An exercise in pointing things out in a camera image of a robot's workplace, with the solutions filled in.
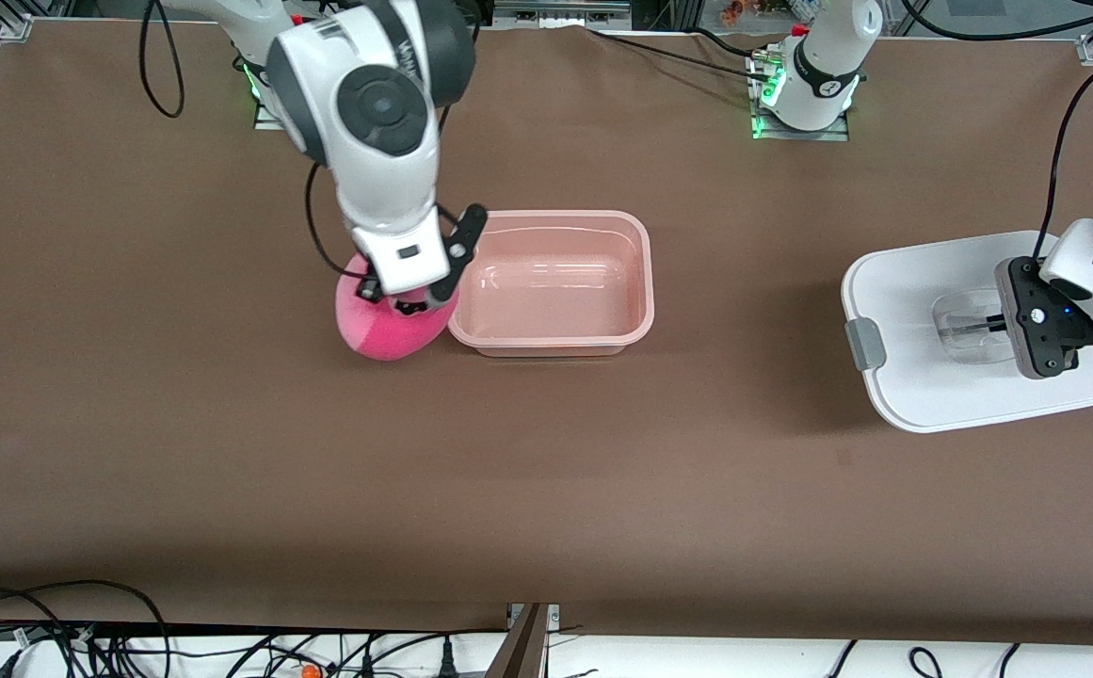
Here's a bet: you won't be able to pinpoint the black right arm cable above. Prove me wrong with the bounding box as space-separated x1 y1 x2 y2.
137 0 468 280

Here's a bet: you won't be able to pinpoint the aluminium profile post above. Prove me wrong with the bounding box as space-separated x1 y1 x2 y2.
488 603 562 678

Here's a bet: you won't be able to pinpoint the black cable with plug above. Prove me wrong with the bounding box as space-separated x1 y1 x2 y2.
348 628 511 678

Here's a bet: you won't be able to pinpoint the thin black table cable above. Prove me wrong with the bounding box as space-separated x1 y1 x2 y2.
685 26 765 61
587 26 775 82

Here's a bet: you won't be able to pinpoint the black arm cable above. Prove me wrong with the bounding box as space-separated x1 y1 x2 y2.
137 0 468 280
902 0 1093 266

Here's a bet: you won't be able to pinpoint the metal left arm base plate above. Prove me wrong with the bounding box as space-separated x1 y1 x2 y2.
750 52 851 143

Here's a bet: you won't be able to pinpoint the white box lid grey latches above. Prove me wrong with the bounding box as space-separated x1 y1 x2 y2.
840 230 1093 435

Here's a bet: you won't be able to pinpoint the pink plush toy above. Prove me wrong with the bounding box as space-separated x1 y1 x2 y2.
334 250 461 363

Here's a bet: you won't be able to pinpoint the pink plastic box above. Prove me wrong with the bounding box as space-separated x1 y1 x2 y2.
446 209 656 358

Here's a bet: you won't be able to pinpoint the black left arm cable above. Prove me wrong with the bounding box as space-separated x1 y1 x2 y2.
902 0 1093 266

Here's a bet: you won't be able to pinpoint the black looped floor cable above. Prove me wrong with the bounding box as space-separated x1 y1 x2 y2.
0 579 173 678

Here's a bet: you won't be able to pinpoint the grey socket strip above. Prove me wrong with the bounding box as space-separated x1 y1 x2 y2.
493 0 633 29

